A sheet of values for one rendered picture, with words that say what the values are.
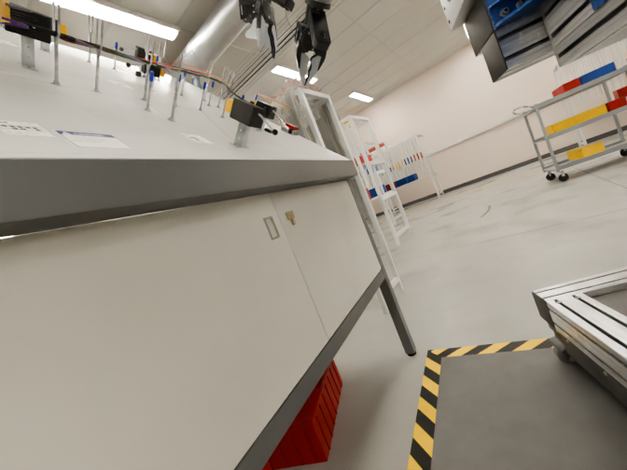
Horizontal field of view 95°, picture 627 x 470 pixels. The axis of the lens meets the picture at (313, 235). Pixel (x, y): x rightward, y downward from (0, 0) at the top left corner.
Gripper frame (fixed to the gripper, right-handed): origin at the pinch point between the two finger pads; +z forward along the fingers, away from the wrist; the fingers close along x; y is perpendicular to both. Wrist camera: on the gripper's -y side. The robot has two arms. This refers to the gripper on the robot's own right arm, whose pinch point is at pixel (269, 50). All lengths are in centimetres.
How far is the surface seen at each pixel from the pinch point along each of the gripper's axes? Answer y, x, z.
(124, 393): -17, 75, 57
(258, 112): -12.5, 31.2, 22.0
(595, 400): -93, 13, 95
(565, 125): -201, -350, 14
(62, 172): -11, 72, 32
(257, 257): -17, 44, 52
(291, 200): -15, 23, 44
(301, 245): -20, 27, 54
